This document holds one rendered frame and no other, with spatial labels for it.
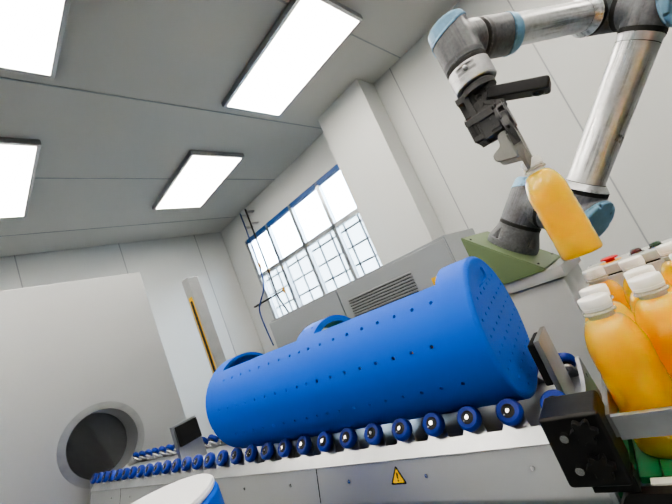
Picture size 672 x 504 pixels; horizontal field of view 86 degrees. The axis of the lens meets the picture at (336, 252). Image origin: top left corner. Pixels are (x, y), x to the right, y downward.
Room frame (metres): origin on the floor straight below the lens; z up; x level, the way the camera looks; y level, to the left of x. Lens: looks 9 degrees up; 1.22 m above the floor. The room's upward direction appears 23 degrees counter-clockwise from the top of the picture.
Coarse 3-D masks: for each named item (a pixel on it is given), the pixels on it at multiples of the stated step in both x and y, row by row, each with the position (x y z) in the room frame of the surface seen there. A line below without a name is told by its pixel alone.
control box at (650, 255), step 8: (664, 240) 0.85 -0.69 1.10; (648, 248) 0.82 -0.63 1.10; (624, 256) 0.86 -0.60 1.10; (632, 256) 0.82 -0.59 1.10; (648, 256) 0.80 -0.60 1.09; (656, 256) 0.79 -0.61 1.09; (600, 264) 0.89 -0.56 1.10; (608, 264) 0.84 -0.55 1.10; (616, 264) 0.83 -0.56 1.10; (648, 264) 0.80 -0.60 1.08; (656, 264) 0.79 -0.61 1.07; (608, 272) 0.84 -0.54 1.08; (616, 272) 0.83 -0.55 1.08; (616, 280) 0.84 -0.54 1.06
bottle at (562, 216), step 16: (528, 176) 0.73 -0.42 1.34; (544, 176) 0.70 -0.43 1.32; (560, 176) 0.70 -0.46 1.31; (528, 192) 0.73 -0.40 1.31; (544, 192) 0.70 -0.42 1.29; (560, 192) 0.69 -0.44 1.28; (544, 208) 0.71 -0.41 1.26; (560, 208) 0.69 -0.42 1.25; (576, 208) 0.69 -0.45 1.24; (544, 224) 0.73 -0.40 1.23; (560, 224) 0.70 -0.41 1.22; (576, 224) 0.69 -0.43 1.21; (560, 240) 0.71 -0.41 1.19; (576, 240) 0.69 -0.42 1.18; (592, 240) 0.69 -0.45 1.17; (560, 256) 0.74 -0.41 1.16; (576, 256) 0.70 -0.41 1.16
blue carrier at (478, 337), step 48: (432, 288) 0.71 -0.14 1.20; (480, 288) 0.71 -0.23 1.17; (336, 336) 0.84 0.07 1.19; (384, 336) 0.75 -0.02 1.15; (432, 336) 0.68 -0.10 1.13; (480, 336) 0.63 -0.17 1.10; (240, 384) 1.03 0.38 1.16; (288, 384) 0.91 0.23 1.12; (336, 384) 0.82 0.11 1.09; (384, 384) 0.76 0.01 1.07; (432, 384) 0.71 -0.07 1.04; (480, 384) 0.67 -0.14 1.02; (528, 384) 0.72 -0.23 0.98; (240, 432) 1.06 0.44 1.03; (288, 432) 0.98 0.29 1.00; (336, 432) 0.97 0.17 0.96
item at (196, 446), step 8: (192, 416) 1.51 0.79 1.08; (176, 424) 1.46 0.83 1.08; (184, 424) 1.45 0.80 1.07; (192, 424) 1.48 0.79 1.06; (176, 432) 1.43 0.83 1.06; (184, 432) 1.45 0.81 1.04; (192, 432) 1.47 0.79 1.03; (200, 432) 1.50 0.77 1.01; (176, 440) 1.43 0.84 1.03; (184, 440) 1.44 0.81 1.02; (192, 440) 1.46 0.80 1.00; (200, 440) 1.50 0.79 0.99; (176, 448) 1.44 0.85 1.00; (184, 448) 1.45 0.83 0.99; (192, 448) 1.47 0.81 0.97; (200, 448) 1.50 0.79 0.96; (184, 456) 1.44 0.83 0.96; (192, 456) 1.46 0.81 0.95
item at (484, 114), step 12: (480, 84) 0.71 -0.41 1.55; (492, 84) 0.73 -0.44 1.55; (468, 96) 0.74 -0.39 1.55; (480, 96) 0.75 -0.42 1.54; (468, 108) 0.74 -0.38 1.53; (480, 108) 0.73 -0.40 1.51; (492, 108) 0.71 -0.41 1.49; (504, 108) 0.71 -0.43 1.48; (468, 120) 0.73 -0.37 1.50; (480, 120) 0.72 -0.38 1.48; (492, 120) 0.72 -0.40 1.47; (480, 132) 0.73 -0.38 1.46; (492, 132) 0.72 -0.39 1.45; (480, 144) 0.76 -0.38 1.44
